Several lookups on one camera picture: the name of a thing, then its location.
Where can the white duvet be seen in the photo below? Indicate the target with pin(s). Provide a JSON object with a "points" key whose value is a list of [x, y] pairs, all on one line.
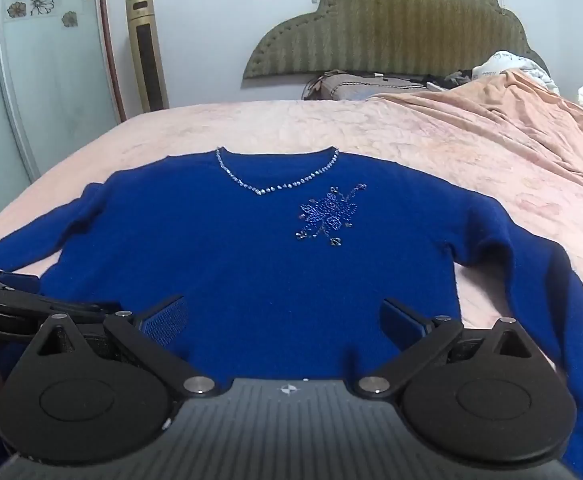
{"points": [[511, 67]]}

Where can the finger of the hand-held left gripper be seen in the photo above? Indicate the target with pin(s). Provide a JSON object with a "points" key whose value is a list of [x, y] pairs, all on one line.
{"points": [[18, 282], [21, 305]]}

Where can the blue beaded sweater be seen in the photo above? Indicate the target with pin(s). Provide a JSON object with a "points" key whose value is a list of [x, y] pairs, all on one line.
{"points": [[221, 235]]}

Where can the olive padded headboard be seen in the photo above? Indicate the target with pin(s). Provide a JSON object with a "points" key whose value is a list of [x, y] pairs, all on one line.
{"points": [[396, 25]]}

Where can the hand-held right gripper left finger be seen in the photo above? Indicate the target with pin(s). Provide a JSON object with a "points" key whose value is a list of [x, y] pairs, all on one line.
{"points": [[164, 321]]}

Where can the dark cloth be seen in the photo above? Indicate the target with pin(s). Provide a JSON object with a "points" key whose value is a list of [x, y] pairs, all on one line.
{"points": [[449, 82]]}

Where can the gold tower fan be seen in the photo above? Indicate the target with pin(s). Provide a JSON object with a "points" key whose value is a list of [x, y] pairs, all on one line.
{"points": [[146, 55]]}

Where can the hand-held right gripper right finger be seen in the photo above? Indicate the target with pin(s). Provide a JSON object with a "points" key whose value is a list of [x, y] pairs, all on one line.
{"points": [[402, 324]]}

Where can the flower-print wardrobe sliding door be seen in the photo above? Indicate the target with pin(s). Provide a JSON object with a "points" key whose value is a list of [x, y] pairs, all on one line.
{"points": [[46, 85]]}

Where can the pink blanket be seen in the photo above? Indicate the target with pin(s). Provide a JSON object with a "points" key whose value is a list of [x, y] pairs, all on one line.
{"points": [[321, 125]]}

